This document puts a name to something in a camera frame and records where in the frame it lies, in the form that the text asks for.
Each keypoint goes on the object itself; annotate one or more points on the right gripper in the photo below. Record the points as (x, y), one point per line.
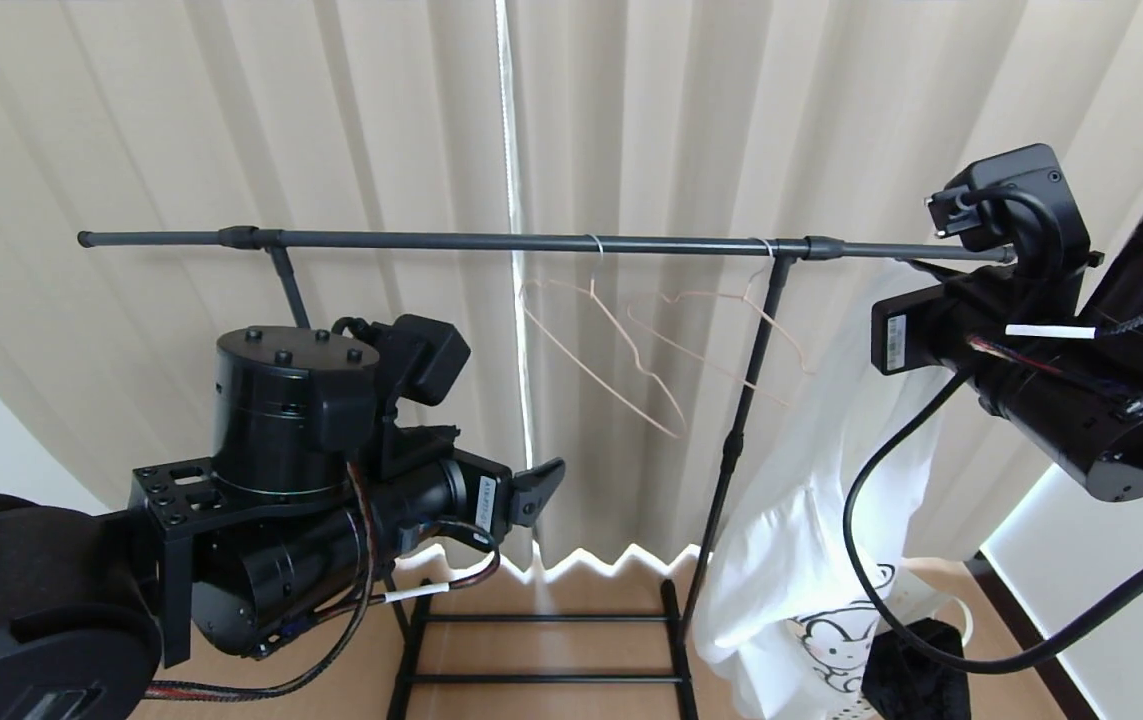
(1031, 400)

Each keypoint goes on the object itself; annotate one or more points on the beige curtain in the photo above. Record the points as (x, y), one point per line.
(681, 120)

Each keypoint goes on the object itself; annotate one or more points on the white printed shirt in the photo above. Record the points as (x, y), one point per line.
(791, 560)

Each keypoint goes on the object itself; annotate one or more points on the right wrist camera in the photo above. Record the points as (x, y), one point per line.
(1016, 190)

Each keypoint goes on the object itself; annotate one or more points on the black garment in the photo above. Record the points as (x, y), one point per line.
(916, 680)

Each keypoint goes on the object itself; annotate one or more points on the black clothes rack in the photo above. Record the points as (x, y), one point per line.
(431, 241)

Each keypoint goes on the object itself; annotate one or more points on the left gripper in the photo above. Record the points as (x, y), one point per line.
(311, 570)

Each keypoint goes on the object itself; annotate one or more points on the pink clothes hanger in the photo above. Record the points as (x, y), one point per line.
(781, 335)
(601, 374)

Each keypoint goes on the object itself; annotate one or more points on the white laundry basket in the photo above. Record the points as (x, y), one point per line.
(853, 712)

